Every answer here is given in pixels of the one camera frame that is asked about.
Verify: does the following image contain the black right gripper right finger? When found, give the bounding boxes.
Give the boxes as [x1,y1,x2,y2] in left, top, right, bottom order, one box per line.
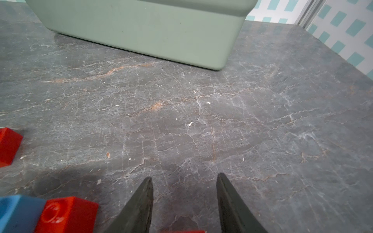
[216,173,267,233]

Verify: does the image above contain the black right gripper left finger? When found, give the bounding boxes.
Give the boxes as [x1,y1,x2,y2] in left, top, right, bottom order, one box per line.
[105,177,153,233]

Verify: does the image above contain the blue red lego assembly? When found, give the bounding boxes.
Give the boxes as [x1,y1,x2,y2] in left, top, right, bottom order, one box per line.
[1,195,99,233]

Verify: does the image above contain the red long lego brick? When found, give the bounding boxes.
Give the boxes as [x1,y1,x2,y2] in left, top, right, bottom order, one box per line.
[0,127,23,168]

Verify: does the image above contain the green plastic storage box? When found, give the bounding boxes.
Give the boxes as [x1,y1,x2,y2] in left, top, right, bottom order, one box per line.
[28,0,256,70]

